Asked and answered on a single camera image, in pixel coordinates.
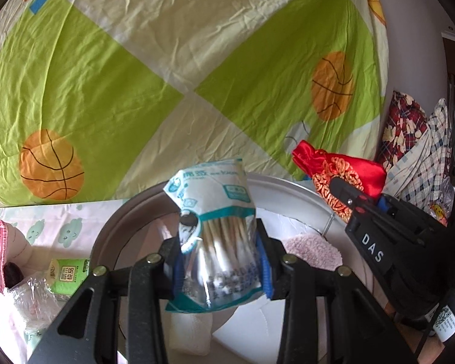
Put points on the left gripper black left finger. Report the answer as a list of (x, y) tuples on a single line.
[(86, 329)]

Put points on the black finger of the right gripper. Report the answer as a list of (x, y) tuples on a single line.
[(356, 203)]

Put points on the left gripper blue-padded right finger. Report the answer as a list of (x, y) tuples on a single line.
[(357, 329)]

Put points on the green tissue pack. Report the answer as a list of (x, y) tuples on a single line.
[(64, 276)]

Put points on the white gauze roll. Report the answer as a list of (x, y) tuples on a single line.
[(191, 333)]

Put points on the clear plastic bag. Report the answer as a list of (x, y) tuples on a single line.
[(34, 305)]

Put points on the cotton swab packet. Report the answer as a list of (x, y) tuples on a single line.
[(219, 265)]

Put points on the pink-trimmed white knit cloth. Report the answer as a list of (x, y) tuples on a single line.
[(14, 248)]

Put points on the dark purple velvet scrunchie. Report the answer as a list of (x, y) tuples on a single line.
[(12, 275)]

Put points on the smiley toy in bag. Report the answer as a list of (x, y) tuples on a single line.
[(441, 208)]

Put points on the pink fluffy powder puff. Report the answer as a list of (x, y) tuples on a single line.
[(315, 250)]

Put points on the blue white plaid fabric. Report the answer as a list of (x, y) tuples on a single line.
[(418, 177)]

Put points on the round Danish cookie tin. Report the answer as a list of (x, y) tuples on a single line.
[(286, 208)]

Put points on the red plaid bear fabric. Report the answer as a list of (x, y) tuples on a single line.
[(405, 125)]

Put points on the cloud print table cloth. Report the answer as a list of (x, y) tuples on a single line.
[(54, 231)]

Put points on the green cream sports bedsheet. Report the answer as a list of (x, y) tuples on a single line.
[(101, 99)]

